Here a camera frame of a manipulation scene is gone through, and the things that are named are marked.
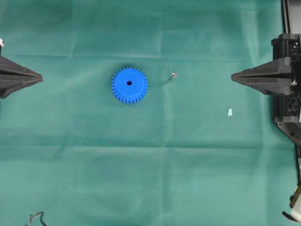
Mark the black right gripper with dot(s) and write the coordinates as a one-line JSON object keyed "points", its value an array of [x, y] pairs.
{"points": [[287, 65]]}

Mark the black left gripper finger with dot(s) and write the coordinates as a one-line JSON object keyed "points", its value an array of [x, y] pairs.
{"points": [[9, 67], [12, 83]]}

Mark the small metal shaft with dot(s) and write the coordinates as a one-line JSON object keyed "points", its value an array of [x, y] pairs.
{"points": [[172, 77]]}

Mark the blue plastic gear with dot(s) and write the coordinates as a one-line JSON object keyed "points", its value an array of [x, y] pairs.
{"points": [[129, 85]]}

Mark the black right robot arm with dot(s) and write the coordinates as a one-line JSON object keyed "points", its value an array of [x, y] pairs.
{"points": [[291, 11]]}

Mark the green table cloth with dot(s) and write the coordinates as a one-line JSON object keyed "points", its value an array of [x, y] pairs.
{"points": [[70, 149]]}

